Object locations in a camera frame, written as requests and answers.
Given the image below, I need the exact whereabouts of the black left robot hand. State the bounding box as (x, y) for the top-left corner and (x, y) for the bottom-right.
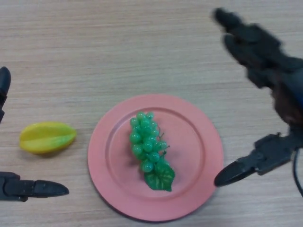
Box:
(0, 66), (70, 202)

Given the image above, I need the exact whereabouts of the pink round plate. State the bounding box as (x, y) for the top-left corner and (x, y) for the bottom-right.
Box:
(87, 94), (224, 222)

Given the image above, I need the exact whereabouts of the yellow plastic starfruit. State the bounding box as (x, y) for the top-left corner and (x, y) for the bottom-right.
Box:
(18, 121), (77, 154)

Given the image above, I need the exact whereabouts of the green plastic grape bunch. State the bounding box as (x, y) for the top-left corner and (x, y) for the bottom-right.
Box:
(129, 111), (176, 192)

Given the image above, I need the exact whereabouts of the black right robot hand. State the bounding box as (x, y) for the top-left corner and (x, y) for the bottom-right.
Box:
(212, 8), (303, 187)

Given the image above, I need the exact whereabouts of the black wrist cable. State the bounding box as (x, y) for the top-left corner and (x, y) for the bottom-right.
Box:
(293, 148), (303, 198)

